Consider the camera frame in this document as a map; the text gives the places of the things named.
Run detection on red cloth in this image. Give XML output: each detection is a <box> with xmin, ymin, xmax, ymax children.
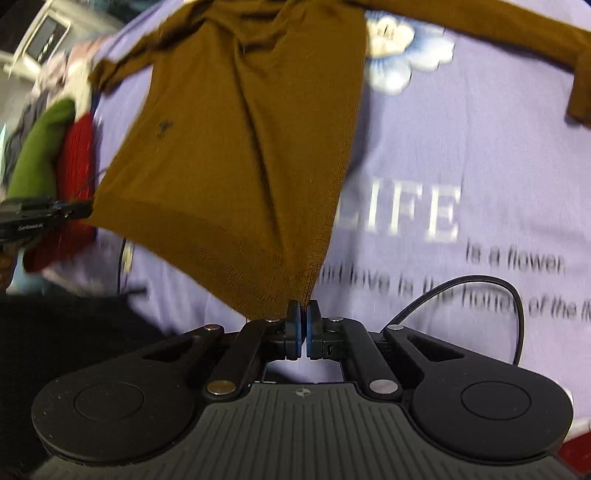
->
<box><xmin>556</xmin><ymin>427</ymin><xmax>591</xmax><ymax>469</ymax></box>

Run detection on white framed appliance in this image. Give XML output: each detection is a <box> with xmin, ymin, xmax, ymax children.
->
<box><xmin>0</xmin><ymin>0</ymin><xmax>121</xmax><ymax>79</ymax></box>

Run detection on grey and pink clothes pile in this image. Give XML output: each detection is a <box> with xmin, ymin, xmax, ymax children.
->
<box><xmin>0</xmin><ymin>39</ymin><xmax>100</xmax><ymax>185</ymax></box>

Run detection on green garment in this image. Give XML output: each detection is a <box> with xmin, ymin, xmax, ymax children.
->
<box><xmin>6</xmin><ymin>98</ymin><xmax>77</xmax><ymax>201</ymax></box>

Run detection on brown sweater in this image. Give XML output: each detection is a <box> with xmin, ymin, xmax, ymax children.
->
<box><xmin>85</xmin><ymin>0</ymin><xmax>591</xmax><ymax>321</ymax></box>

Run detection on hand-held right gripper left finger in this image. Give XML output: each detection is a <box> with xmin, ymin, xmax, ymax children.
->
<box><xmin>143</xmin><ymin>300</ymin><xmax>306</xmax><ymax>396</ymax></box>

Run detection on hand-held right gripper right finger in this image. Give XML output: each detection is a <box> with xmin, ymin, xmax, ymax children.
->
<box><xmin>307</xmin><ymin>300</ymin><xmax>463</xmax><ymax>397</ymax></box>

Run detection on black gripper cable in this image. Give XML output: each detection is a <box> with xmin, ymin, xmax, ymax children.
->
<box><xmin>382</xmin><ymin>275</ymin><xmax>526</xmax><ymax>366</ymax></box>

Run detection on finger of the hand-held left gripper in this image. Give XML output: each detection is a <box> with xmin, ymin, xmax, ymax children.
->
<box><xmin>52</xmin><ymin>200</ymin><xmax>94</xmax><ymax>221</ymax></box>

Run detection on red knit garment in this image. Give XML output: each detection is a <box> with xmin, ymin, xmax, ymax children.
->
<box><xmin>22</xmin><ymin>113</ymin><xmax>100</xmax><ymax>274</ymax></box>

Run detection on purple floral printed bedsheet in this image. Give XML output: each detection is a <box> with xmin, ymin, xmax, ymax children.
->
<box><xmin>41</xmin><ymin>0</ymin><xmax>591</xmax><ymax>444</ymax></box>

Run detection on dark cloth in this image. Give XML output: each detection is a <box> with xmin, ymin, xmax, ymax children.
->
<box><xmin>0</xmin><ymin>293</ymin><xmax>174</xmax><ymax>480</ymax></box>

